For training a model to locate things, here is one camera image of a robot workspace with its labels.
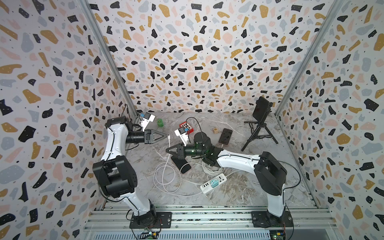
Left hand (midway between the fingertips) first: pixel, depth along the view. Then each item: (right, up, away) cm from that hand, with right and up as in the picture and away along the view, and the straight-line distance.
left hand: (165, 137), depth 74 cm
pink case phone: (+5, -17, +19) cm, 26 cm away
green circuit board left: (-7, -46, -3) cm, 47 cm away
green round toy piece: (-13, +8, +39) cm, 42 cm away
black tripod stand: (+56, -1, +30) cm, 63 cm away
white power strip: (+21, -28, +8) cm, 35 cm away
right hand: (+1, -7, -2) cm, 7 cm away
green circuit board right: (+55, -47, -2) cm, 72 cm away
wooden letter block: (+28, +3, +36) cm, 46 cm away
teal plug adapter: (+25, -25, +6) cm, 36 cm away
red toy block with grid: (+7, +7, +36) cm, 37 cm away
